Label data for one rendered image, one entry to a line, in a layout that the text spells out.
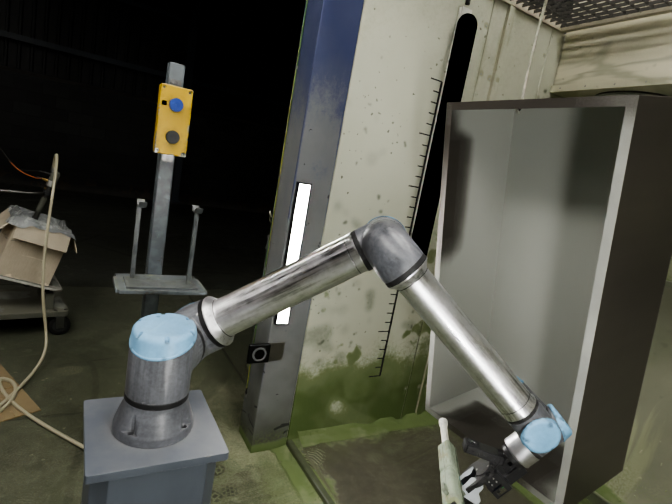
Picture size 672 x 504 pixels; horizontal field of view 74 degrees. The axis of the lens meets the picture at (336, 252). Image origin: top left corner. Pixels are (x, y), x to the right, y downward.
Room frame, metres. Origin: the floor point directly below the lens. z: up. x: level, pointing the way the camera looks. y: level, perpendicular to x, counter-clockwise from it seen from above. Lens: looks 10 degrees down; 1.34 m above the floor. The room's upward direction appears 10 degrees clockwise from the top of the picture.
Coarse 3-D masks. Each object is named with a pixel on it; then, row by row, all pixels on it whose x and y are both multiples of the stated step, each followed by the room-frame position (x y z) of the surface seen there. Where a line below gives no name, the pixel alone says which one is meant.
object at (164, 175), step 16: (176, 64) 1.80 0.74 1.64; (160, 160) 1.79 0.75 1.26; (160, 176) 1.80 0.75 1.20; (160, 192) 1.80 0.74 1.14; (160, 208) 1.80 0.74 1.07; (160, 224) 1.81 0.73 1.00; (160, 240) 1.81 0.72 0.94; (160, 256) 1.81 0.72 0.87; (160, 272) 1.82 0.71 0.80; (144, 304) 1.79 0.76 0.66
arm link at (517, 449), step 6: (510, 438) 1.15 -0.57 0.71; (516, 438) 1.13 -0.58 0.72; (510, 444) 1.13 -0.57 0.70; (516, 444) 1.12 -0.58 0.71; (522, 444) 1.11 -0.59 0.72; (510, 450) 1.12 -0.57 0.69; (516, 450) 1.11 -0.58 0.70; (522, 450) 1.11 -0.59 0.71; (528, 450) 1.10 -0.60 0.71; (516, 456) 1.11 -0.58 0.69; (522, 456) 1.10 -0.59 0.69; (528, 456) 1.10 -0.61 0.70; (534, 456) 1.10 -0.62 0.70; (522, 462) 1.10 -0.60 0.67; (528, 462) 1.10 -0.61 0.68; (534, 462) 1.11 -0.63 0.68
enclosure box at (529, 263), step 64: (448, 128) 1.57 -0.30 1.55; (512, 128) 1.77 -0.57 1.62; (576, 128) 1.56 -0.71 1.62; (640, 128) 1.10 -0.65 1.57; (448, 192) 1.63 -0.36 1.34; (512, 192) 1.77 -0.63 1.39; (576, 192) 1.55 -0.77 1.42; (640, 192) 1.15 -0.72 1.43; (448, 256) 1.67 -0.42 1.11; (512, 256) 1.77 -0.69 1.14; (576, 256) 1.55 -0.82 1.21; (640, 256) 1.21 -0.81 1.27; (512, 320) 1.77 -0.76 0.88; (576, 320) 1.54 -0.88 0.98; (640, 320) 1.27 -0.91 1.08; (448, 384) 1.77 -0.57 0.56; (576, 384) 1.18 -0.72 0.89; (640, 384) 1.35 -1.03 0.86; (576, 448) 1.19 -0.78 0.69
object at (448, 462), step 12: (444, 420) 1.50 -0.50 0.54; (444, 432) 1.42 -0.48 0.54; (444, 444) 1.32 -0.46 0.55; (444, 456) 1.26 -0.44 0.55; (456, 456) 1.29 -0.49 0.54; (444, 468) 1.20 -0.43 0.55; (456, 468) 1.20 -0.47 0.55; (444, 480) 1.14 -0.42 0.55; (456, 480) 1.13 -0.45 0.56; (444, 492) 1.08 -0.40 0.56; (456, 492) 1.07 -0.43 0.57
